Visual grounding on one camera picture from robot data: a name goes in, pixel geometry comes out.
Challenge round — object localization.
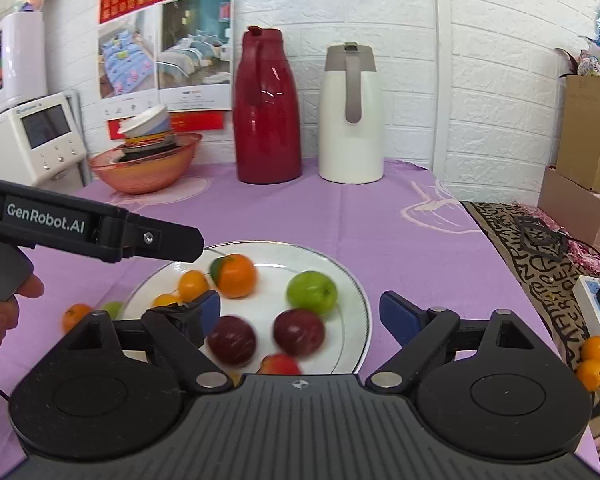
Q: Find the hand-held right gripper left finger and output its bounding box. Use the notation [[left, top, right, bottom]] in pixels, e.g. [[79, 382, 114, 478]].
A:
[[54, 289, 233, 393]]

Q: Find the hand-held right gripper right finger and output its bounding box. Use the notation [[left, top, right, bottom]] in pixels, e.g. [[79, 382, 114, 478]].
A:
[[365, 290, 546, 393]]

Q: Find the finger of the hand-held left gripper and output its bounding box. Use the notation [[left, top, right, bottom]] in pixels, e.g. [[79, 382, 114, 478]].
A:
[[125, 215, 205, 263]]

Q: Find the dark red plum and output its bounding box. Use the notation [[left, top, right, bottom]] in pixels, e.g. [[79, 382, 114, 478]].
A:
[[207, 315, 258, 367], [272, 308, 327, 358]]

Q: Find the orange tangerine with leaf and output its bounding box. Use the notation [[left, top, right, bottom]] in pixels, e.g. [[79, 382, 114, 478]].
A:
[[209, 254, 258, 300]]

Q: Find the white plate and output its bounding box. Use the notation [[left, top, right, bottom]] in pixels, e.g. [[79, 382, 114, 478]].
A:
[[121, 241, 372, 376]]

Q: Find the red apple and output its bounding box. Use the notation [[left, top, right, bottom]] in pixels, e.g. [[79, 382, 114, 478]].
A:
[[256, 353, 302, 376]]

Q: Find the person's left hand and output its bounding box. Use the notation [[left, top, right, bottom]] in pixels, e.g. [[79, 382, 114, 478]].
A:
[[0, 275, 46, 371]]

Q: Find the amber glass bowl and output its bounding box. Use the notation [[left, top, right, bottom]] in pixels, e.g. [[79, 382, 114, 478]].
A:
[[89, 132, 203, 195]]

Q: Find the white appliance with screen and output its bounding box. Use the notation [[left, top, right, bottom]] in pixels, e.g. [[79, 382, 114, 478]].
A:
[[0, 91, 88, 188]]

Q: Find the black bowl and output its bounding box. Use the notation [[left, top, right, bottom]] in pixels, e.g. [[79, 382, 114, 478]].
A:
[[117, 142, 191, 163]]

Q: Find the patterned bowl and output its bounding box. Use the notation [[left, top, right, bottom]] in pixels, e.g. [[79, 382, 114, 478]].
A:
[[120, 130, 178, 149]]

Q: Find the brown patterned cloth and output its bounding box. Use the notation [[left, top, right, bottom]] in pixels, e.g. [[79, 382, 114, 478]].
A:
[[460, 201, 600, 466]]

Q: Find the purple tablecloth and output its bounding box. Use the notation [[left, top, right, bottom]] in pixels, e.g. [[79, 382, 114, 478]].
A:
[[0, 157, 600, 480]]

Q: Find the white ceramic bowl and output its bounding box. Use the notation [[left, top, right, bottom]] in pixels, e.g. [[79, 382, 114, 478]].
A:
[[117, 105, 170, 137]]

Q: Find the white appliance with coloured panel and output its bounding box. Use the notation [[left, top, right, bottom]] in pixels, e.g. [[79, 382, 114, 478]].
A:
[[0, 10, 48, 118]]

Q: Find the red thermos jug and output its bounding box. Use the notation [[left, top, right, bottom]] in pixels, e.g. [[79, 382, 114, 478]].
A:
[[232, 25, 302, 185]]

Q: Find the white thermos jug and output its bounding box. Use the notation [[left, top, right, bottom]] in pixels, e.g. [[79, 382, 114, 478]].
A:
[[318, 42, 385, 184]]

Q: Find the white power strip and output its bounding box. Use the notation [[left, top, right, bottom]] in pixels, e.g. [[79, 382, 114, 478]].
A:
[[572, 257, 600, 361]]

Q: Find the low cardboard box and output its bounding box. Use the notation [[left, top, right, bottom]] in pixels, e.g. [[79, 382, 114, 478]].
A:
[[537, 165, 600, 256]]

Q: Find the tall cardboard box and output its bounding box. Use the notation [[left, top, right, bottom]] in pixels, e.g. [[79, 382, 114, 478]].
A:
[[556, 75, 600, 196]]

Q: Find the floral decoration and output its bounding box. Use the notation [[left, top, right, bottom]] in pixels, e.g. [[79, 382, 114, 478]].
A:
[[555, 47, 600, 81]]

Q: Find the black wire holder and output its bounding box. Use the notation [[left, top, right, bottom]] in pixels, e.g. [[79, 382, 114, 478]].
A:
[[515, 215, 568, 261]]

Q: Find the bedding wall poster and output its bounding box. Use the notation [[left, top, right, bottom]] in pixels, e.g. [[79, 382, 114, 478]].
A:
[[97, 0, 233, 121]]

